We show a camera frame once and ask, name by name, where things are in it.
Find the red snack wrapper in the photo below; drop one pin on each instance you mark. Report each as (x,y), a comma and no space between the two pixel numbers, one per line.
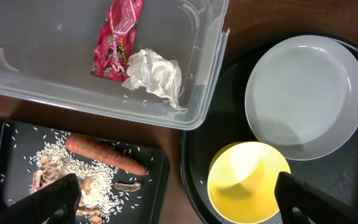
(115,41)

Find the clear plastic bin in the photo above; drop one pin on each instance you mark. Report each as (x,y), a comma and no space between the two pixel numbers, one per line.
(46,55)

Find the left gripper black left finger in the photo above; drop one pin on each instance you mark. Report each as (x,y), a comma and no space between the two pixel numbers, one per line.
(55,203)

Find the black rectangular tray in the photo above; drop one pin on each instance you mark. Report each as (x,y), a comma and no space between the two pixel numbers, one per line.
(19,141)

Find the orange carrot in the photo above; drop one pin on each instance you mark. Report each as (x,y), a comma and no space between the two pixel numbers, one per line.
(93,149)

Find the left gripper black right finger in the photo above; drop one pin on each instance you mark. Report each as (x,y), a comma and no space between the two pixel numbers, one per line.
(299,202)

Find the yellow bowl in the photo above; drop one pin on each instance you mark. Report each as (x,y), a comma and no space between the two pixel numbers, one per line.
(241,181)

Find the white tissue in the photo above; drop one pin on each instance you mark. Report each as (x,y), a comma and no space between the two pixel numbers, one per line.
(157,75)

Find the black round tray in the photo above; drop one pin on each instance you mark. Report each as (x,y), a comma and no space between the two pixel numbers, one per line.
(225,123)

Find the grey round plate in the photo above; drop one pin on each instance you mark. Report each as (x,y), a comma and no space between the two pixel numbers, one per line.
(302,97)

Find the rice and food scraps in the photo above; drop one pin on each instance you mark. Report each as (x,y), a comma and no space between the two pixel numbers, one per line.
(85,180)

